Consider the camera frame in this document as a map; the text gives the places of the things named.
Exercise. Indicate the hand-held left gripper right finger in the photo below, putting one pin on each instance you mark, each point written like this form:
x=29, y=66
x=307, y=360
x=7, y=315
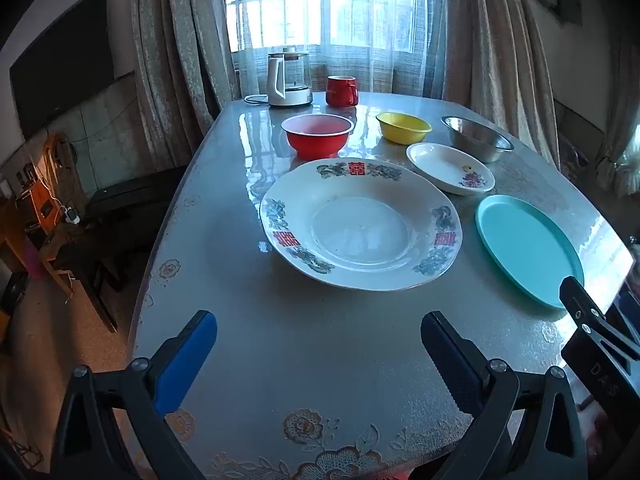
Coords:
x=450, y=355

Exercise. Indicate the floral lace tablecloth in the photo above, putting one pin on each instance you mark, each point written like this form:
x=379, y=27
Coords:
x=310, y=350

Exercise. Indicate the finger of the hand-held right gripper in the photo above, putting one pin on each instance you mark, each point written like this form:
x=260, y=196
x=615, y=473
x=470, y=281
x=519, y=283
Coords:
x=575, y=295

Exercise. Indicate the red mug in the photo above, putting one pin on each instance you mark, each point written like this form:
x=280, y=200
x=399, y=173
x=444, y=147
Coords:
x=340, y=92

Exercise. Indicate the beige velvet curtain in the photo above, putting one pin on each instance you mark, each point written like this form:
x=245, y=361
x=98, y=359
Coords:
x=170, y=60
x=500, y=50

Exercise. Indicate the large patterned white plate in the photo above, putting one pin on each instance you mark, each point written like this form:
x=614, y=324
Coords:
x=360, y=230

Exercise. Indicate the white electric glass kettle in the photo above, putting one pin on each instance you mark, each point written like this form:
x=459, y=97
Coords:
x=277, y=82

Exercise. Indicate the white power adapter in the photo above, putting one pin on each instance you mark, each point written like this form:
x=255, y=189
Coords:
x=72, y=216

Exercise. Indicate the small floral white plate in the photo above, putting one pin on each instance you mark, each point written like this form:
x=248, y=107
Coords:
x=445, y=165

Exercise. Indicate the black wall television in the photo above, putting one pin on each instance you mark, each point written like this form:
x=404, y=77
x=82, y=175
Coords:
x=60, y=60

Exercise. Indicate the tied beige curtain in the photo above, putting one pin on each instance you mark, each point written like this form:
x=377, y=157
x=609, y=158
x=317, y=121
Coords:
x=620, y=135

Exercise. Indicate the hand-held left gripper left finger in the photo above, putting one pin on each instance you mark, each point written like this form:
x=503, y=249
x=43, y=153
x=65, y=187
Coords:
x=185, y=360

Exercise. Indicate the red plastic bowl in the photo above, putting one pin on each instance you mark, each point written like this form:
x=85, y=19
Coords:
x=317, y=140

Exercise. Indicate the orange wooden furniture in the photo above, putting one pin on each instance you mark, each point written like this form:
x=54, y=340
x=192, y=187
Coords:
x=42, y=180

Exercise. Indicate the dark wooden bench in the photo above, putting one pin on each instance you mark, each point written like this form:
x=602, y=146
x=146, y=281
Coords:
x=130, y=190

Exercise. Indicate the yellow plastic bowl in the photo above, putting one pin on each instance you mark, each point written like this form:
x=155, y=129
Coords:
x=402, y=132

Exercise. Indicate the barred window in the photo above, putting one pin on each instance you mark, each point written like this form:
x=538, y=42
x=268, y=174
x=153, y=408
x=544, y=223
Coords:
x=300, y=5

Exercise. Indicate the white sheer curtain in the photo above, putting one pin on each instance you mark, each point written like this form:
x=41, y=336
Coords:
x=380, y=72

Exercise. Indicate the stainless steel bowl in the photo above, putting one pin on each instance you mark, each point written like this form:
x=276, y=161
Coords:
x=475, y=142

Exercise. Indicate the teal plastic plate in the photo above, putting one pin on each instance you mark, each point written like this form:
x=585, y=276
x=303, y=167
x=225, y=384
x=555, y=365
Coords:
x=525, y=247

